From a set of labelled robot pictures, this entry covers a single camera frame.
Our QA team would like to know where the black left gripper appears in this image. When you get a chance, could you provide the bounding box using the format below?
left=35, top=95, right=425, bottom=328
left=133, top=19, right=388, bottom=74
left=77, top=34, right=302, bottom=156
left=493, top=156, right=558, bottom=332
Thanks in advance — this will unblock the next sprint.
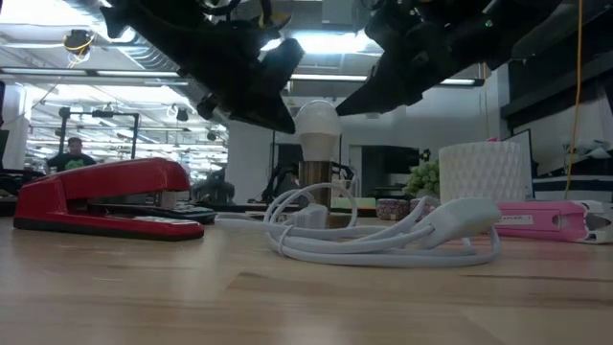
left=100, top=0, right=306, bottom=135

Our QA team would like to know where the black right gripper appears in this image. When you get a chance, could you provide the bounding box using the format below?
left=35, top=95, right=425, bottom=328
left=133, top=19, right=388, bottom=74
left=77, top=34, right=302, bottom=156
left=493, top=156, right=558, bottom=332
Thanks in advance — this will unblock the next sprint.
left=335, top=0, right=480, bottom=116

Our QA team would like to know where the white lightbulb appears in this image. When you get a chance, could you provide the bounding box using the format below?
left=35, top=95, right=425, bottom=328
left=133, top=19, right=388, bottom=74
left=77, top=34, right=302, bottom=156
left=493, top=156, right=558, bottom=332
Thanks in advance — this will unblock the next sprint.
left=294, top=99, right=342, bottom=163

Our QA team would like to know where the white power cord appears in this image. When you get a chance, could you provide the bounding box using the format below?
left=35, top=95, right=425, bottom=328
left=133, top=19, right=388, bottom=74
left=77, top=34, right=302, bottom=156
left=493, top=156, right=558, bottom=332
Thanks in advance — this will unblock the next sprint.
left=214, top=182, right=503, bottom=268

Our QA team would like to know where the potted green succulent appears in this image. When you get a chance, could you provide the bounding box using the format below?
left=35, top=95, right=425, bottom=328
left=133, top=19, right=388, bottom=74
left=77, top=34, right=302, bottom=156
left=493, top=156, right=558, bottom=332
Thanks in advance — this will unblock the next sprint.
left=403, top=160, right=441, bottom=197

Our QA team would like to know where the dark patterned round container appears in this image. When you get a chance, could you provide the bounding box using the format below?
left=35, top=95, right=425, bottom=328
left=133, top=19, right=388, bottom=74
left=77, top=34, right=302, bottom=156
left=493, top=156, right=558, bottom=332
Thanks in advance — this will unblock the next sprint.
left=375, top=197, right=410, bottom=221

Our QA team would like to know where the white textured cup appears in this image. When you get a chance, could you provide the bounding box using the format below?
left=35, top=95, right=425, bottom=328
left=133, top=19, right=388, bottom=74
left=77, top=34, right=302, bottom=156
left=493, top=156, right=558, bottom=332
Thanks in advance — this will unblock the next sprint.
left=438, top=140, right=523, bottom=205

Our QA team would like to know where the red stapler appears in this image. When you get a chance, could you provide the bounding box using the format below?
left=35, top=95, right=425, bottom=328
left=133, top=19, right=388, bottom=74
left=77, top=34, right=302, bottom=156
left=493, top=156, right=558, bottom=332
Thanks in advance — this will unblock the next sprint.
left=12, top=157, right=206, bottom=242

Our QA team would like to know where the person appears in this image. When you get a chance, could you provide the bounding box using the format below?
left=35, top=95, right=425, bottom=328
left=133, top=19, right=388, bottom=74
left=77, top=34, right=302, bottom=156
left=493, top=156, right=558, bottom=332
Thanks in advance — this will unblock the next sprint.
left=46, top=136, right=97, bottom=173

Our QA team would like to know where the pink tube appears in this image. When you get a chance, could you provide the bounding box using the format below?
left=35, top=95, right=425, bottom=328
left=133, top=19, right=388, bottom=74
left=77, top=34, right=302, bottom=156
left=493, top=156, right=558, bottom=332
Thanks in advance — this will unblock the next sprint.
left=495, top=199, right=613, bottom=244

